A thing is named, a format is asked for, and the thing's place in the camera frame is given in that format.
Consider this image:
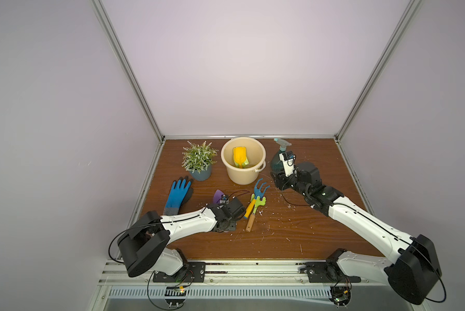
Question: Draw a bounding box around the purple trowel pink handle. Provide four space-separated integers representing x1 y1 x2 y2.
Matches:
213 190 224 204

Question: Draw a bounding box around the teal spray bottle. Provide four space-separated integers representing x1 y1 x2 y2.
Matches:
270 138 292 173

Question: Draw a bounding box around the yellow plastic scoop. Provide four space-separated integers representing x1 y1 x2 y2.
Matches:
232 146 248 168

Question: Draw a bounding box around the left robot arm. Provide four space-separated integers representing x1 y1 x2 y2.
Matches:
117 198 246 280

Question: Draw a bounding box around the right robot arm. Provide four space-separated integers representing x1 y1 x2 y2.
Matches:
271 162 442 305

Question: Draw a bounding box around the blue gardening glove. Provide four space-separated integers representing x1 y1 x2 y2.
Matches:
163 176 194 216

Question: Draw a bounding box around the cream plastic bucket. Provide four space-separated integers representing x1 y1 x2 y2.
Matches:
221 137 266 185

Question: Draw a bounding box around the artificial green potted plant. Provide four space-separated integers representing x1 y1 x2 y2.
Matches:
182 141 218 181

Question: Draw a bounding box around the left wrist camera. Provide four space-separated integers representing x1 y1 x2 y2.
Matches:
217 195 229 205

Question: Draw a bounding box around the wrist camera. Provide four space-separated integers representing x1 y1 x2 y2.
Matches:
279 150 296 177
217 195 229 205

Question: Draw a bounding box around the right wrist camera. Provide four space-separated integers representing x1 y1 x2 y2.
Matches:
279 150 296 177

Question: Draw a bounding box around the green rake wooden handle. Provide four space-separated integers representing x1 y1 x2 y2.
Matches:
244 194 266 233

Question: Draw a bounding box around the blue rake yellow handle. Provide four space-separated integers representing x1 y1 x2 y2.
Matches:
244 178 270 219

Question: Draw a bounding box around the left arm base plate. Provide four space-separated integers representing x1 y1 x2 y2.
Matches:
152 262 206 284

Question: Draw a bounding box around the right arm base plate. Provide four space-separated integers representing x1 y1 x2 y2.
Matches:
299 261 362 284

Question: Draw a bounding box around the aluminium front rail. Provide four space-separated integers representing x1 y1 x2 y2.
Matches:
98 253 391 286

